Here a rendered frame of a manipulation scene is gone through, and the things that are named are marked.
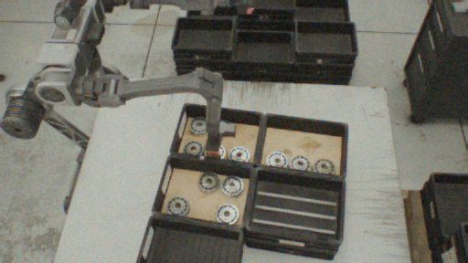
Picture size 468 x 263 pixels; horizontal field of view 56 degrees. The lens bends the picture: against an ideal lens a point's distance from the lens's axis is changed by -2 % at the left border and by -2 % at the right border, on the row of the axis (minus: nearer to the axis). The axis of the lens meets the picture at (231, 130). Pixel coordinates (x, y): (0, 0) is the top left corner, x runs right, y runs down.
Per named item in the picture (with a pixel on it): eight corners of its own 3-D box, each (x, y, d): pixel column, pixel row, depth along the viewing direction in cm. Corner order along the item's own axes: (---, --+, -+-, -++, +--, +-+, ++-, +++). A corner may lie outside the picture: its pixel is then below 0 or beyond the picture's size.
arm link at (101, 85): (90, 77, 157) (89, 90, 155) (119, 78, 156) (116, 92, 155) (100, 87, 166) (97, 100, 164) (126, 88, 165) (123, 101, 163)
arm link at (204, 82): (210, 60, 143) (208, 89, 140) (227, 78, 155) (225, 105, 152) (97, 75, 160) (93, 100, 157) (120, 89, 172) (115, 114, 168)
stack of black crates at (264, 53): (234, 93, 322) (232, 61, 294) (237, 63, 339) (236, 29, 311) (289, 96, 320) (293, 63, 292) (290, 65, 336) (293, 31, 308)
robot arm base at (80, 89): (82, 89, 166) (71, 67, 156) (102, 89, 166) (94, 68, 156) (76, 107, 161) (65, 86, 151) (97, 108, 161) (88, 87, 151)
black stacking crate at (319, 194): (244, 239, 192) (244, 229, 182) (255, 179, 208) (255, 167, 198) (337, 254, 187) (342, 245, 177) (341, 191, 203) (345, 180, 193)
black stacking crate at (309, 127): (255, 178, 208) (255, 166, 199) (264, 127, 224) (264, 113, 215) (341, 191, 203) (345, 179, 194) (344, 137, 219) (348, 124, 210)
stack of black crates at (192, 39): (178, 91, 325) (170, 47, 288) (184, 61, 342) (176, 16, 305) (233, 94, 322) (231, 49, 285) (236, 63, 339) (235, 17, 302)
